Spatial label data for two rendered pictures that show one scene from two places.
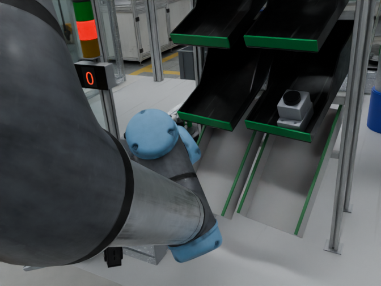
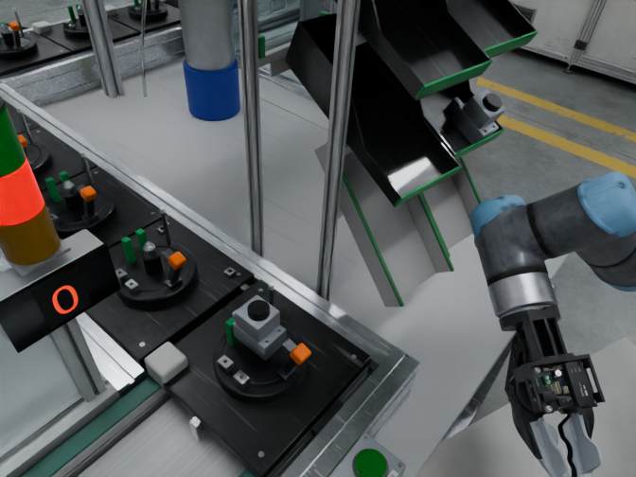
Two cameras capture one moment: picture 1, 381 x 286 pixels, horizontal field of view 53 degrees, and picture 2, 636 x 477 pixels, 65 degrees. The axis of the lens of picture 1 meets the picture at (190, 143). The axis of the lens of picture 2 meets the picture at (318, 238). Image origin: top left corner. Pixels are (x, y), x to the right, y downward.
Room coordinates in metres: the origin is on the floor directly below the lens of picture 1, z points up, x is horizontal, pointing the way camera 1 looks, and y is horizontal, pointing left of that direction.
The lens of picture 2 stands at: (0.79, 0.57, 1.61)
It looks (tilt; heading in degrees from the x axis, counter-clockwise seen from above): 42 degrees down; 278
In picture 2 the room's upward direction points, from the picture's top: 4 degrees clockwise
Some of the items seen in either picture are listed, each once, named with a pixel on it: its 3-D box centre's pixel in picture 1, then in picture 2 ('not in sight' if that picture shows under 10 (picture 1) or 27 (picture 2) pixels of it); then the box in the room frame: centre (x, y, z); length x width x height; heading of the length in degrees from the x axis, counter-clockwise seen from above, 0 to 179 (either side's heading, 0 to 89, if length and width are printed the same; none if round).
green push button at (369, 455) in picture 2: not in sight; (370, 466); (0.74, 0.28, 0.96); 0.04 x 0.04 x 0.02
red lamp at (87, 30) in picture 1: (87, 29); (5, 186); (1.12, 0.26, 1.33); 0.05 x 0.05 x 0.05
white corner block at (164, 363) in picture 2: not in sight; (167, 364); (1.05, 0.19, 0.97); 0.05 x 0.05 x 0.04; 60
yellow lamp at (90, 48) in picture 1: (90, 47); (25, 229); (1.12, 0.26, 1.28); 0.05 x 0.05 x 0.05
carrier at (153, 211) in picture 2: not in sight; (72, 197); (1.35, -0.09, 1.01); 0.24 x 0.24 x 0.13; 60
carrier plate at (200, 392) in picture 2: not in sight; (260, 364); (0.92, 0.16, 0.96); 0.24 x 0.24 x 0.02; 60
